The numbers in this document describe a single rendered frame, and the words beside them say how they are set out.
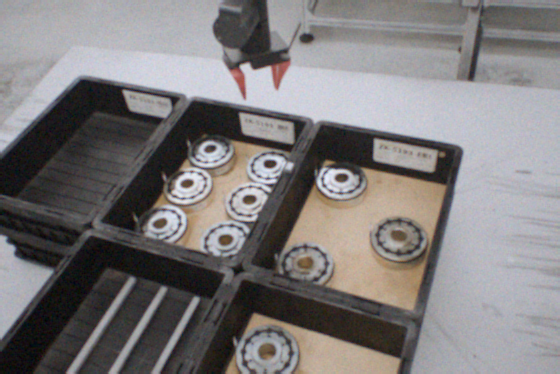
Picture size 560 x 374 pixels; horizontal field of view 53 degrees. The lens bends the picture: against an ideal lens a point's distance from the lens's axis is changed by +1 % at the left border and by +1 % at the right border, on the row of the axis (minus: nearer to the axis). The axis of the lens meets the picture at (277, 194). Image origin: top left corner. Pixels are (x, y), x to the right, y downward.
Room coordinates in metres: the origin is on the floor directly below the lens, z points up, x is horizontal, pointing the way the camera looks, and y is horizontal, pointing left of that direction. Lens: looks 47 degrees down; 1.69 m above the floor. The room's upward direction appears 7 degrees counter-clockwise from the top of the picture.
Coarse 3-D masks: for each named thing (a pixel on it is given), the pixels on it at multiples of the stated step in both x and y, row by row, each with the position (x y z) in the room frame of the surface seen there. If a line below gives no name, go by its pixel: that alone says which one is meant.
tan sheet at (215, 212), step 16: (240, 144) 0.96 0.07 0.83; (240, 160) 0.91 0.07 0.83; (224, 176) 0.87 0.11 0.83; (240, 176) 0.86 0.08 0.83; (224, 192) 0.82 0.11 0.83; (208, 208) 0.78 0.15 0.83; (224, 208) 0.78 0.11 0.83; (192, 224) 0.74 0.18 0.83; (208, 224) 0.74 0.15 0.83; (192, 240) 0.70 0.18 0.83
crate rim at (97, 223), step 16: (256, 112) 0.95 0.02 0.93; (272, 112) 0.94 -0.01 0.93; (304, 128) 0.88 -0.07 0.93; (160, 144) 0.89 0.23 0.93; (144, 160) 0.84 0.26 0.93; (288, 160) 0.79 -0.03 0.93; (128, 176) 0.80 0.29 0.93; (272, 192) 0.71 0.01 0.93; (96, 224) 0.68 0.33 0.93; (256, 224) 0.64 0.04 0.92; (144, 240) 0.63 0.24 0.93; (160, 240) 0.63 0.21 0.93; (192, 256) 0.59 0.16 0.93; (208, 256) 0.58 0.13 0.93; (240, 256) 0.57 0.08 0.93; (240, 272) 0.56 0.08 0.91
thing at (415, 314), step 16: (320, 128) 0.88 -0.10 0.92; (336, 128) 0.87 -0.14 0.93; (352, 128) 0.86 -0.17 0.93; (368, 128) 0.85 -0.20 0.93; (304, 144) 0.83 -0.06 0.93; (432, 144) 0.78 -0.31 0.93; (448, 144) 0.78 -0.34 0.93; (288, 176) 0.75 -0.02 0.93; (448, 192) 0.66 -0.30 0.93; (272, 208) 0.67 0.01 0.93; (448, 208) 0.62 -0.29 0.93; (256, 240) 0.60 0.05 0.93; (432, 240) 0.56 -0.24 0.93; (432, 256) 0.52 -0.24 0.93; (256, 272) 0.54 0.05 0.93; (272, 272) 0.53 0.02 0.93; (432, 272) 0.49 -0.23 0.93; (304, 288) 0.49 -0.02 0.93; (320, 288) 0.49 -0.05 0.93; (368, 304) 0.45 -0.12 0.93; (384, 304) 0.45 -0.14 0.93; (416, 304) 0.44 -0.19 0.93; (416, 320) 0.42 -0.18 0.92
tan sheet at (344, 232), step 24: (312, 192) 0.79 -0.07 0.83; (384, 192) 0.76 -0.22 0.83; (408, 192) 0.76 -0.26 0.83; (432, 192) 0.75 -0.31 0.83; (312, 216) 0.72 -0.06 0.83; (336, 216) 0.72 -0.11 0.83; (360, 216) 0.71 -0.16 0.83; (384, 216) 0.70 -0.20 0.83; (408, 216) 0.69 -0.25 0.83; (432, 216) 0.69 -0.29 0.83; (288, 240) 0.67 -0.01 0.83; (312, 240) 0.66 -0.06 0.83; (336, 240) 0.66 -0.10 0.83; (360, 240) 0.65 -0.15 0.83; (336, 264) 0.60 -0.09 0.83; (360, 264) 0.60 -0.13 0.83; (336, 288) 0.55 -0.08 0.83; (360, 288) 0.54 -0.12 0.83; (384, 288) 0.54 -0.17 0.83; (408, 288) 0.53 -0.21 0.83
